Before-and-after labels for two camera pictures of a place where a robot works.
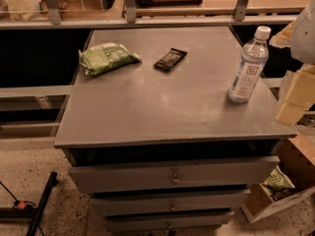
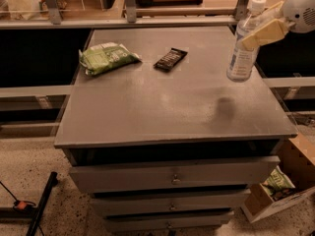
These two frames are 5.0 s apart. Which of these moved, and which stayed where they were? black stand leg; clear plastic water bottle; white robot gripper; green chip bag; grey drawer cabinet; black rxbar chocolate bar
Moved: clear plastic water bottle; white robot gripper
Stayed: black stand leg; black rxbar chocolate bar; green chip bag; grey drawer cabinet
